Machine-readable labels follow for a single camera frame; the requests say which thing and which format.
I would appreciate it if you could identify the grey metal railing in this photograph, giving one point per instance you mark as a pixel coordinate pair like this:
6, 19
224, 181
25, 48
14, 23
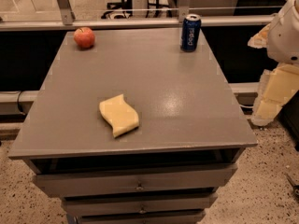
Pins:
38, 15

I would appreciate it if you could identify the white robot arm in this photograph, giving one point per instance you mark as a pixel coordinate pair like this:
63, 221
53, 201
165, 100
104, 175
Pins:
281, 39

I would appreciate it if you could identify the red apple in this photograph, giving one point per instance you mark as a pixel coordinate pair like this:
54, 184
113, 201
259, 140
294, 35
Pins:
84, 37

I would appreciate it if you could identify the grey drawer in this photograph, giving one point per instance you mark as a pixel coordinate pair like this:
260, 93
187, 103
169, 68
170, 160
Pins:
137, 180
140, 204
173, 217

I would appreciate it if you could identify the middle grey drawer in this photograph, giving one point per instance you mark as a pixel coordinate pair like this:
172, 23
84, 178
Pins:
140, 204

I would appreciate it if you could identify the yellow wavy sponge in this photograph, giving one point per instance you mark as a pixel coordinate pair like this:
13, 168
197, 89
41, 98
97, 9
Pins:
119, 115

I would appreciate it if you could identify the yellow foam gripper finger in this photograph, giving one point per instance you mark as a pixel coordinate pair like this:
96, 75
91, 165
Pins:
276, 88
259, 40

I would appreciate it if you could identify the top grey drawer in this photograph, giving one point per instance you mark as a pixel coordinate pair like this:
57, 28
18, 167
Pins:
137, 180

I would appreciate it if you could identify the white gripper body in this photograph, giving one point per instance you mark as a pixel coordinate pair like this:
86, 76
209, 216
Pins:
285, 39

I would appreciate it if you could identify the bottom grey drawer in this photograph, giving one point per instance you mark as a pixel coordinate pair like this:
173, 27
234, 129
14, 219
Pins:
173, 217

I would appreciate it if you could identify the grey drawer cabinet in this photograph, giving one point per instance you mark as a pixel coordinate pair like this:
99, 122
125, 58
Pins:
134, 130

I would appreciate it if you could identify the black office chair base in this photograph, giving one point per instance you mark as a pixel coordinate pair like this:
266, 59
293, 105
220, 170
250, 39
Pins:
120, 3

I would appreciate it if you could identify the blue pepsi can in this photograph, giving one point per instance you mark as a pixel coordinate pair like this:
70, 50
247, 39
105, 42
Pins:
190, 32

